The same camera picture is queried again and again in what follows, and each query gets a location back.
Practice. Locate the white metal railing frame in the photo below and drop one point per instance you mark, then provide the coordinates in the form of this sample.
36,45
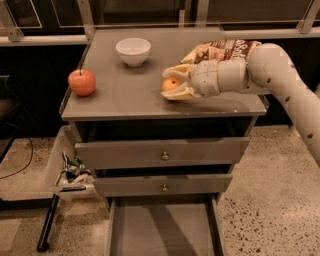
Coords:
59,21

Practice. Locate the grey bottom drawer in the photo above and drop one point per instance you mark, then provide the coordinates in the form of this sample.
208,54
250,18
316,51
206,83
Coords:
176,225

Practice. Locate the grey top drawer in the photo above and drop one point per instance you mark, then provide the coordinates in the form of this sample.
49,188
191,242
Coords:
161,153

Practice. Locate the white ceramic bowl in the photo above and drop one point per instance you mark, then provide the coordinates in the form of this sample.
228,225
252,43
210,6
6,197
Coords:
133,51

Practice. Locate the grey middle drawer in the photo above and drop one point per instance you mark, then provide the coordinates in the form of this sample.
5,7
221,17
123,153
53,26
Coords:
162,185

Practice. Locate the grey drawer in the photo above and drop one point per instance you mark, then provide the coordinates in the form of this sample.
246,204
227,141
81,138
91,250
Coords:
162,185
161,153
176,225

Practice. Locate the clear plastic trash bin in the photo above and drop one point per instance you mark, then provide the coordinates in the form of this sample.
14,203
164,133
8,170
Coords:
65,173

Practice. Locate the small orange fruit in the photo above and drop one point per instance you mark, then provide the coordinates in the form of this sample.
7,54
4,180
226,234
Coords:
170,83

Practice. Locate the red apple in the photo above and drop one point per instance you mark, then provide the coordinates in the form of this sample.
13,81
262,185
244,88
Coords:
82,82

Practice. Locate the grey drawer cabinet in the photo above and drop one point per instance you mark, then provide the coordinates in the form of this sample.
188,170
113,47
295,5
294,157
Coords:
127,104

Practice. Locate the black metal floor bar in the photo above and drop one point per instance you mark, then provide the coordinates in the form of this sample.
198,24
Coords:
43,245

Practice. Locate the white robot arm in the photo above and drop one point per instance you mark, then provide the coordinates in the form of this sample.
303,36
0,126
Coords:
267,70

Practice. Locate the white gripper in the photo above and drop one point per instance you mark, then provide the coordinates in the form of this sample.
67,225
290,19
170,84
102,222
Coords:
205,79

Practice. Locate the brown chip bag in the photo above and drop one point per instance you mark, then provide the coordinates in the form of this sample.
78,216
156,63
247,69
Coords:
220,50

